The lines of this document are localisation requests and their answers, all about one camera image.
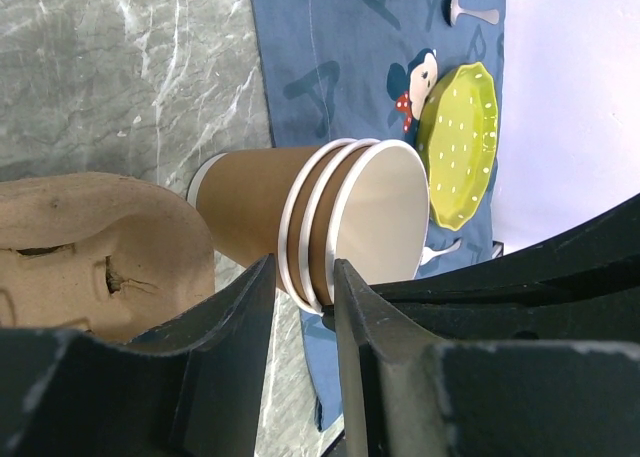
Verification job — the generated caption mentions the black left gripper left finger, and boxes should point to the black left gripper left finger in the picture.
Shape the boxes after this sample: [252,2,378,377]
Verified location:
[1,256,276,456]

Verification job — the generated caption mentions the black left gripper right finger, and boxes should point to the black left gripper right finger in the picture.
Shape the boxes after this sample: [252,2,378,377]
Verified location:
[334,198,639,456]

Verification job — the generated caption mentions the brown pulp cup carrier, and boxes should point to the brown pulp cup carrier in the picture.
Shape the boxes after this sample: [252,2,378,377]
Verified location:
[1,172,215,342]

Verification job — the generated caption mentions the brown paper cup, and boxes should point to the brown paper cup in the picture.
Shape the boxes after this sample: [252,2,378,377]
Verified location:
[311,139,430,305]

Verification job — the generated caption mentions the stacked brown paper cups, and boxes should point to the stacked brown paper cups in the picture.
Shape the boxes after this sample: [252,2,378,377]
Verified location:
[187,136,381,314]

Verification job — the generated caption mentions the green polka dot plate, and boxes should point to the green polka dot plate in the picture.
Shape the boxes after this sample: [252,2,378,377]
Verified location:
[416,62,499,231]

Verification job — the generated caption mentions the silver spoon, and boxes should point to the silver spoon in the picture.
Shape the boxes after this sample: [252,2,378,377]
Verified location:
[445,0,502,28]

